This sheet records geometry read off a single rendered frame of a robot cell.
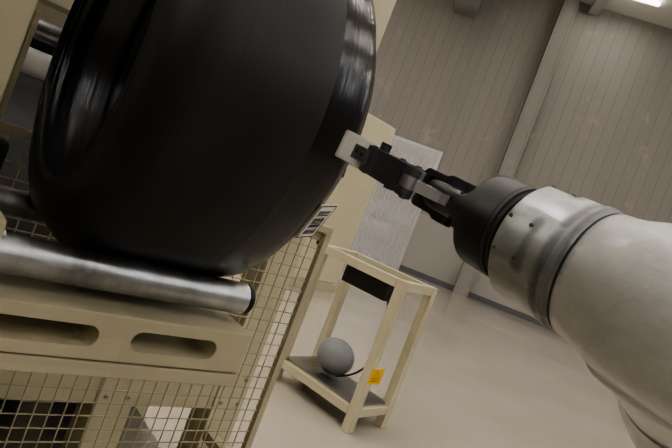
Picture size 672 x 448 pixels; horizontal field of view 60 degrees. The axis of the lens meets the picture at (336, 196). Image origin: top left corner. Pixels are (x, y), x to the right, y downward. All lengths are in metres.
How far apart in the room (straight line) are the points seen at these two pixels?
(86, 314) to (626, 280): 0.57
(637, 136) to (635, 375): 13.08
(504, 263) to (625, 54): 13.33
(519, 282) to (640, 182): 12.94
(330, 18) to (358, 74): 0.07
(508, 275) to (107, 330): 0.50
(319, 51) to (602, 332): 0.45
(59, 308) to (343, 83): 0.41
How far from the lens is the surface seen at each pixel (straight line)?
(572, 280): 0.37
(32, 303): 0.71
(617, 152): 13.26
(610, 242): 0.37
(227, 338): 0.82
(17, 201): 0.99
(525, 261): 0.39
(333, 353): 3.24
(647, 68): 13.76
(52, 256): 0.73
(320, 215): 0.76
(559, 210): 0.40
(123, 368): 0.78
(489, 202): 0.43
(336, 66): 0.70
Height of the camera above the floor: 1.09
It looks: level
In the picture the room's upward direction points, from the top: 21 degrees clockwise
